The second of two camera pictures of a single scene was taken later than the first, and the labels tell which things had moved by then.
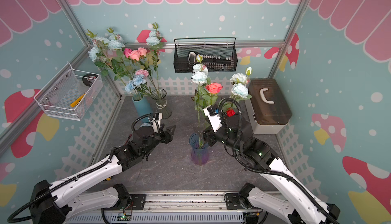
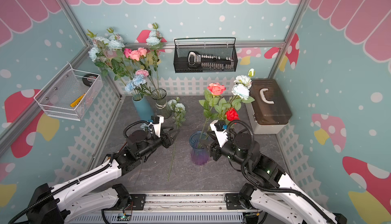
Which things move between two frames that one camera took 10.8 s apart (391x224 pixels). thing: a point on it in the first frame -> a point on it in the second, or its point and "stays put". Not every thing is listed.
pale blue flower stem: [200, 77] -> [177, 109]
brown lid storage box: [269, 111] stays put
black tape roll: [89, 80] stays put
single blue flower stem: [145, 124] stays put
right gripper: [210, 131] -> [215, 147]
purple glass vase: [199, 150] stays put
